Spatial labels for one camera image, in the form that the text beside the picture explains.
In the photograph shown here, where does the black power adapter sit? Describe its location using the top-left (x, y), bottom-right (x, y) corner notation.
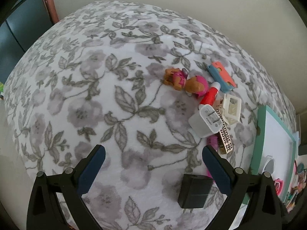
top-left (177, 174), bottom-right (213, 209)

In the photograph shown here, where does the gold greek key bar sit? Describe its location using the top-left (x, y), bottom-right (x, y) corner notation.
top-left (216, 110), bottom-right (233, 154)

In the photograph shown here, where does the magenta usb stick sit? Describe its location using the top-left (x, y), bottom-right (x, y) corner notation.
top-left (207, 134), bottom-right (219, 151)

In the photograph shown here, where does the cream plastic frame clip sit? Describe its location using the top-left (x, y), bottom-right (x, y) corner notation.
top-left (220, 94), bottom-right (242, 125)

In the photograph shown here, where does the white wall charger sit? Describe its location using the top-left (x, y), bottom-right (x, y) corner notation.
top-left (188, 104), bottom-right (223, 138)

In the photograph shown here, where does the red white glue tube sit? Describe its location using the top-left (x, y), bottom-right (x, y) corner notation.
top-left (198, 81), bottom-right (221, 110)

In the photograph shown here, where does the pink puppy toy figure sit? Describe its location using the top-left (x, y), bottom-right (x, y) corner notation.
top-left (163, 68), bottom-right (209, 98)

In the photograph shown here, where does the teal rimmed white tray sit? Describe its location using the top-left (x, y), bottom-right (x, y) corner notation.
top-left (248, 105), bottom-right (297, 203)

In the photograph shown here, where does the white power bank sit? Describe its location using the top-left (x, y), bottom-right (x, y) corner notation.
top-left (296, 131), bottom-right (301, 145)

